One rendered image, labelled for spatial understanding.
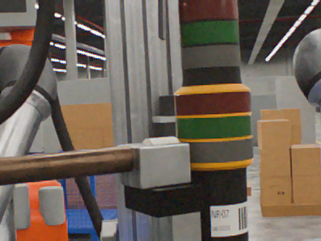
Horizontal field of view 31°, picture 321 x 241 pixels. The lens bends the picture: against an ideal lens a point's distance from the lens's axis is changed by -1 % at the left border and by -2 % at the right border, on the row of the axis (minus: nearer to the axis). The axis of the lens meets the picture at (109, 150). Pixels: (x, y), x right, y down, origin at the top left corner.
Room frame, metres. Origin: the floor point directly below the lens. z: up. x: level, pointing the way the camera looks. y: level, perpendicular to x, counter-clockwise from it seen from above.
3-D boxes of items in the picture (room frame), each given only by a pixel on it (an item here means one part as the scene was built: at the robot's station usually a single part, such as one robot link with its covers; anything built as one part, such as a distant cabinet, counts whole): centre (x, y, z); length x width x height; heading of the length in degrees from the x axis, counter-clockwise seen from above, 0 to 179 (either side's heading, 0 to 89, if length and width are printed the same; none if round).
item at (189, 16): (0.34, -0.06, 1.61); 0.03 x 0.03 x 0.01
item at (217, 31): (0.34, -0.06, 1.60); 0.03 x 0.03 x 0.01
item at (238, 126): (0.34, -0.06, 1.54); 0.04 x 0.04 x 0.01
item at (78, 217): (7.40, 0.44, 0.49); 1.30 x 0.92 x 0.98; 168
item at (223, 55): (0.34, -0.06, 1.58); 0.03 x 0.03 x 0.01
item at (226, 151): (0.34, -0.06, 1.53); 0.04 x 0.04 x 0.01
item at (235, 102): (0.34, -0.06, 1.56); 0.04 x 0.04 x 0.01
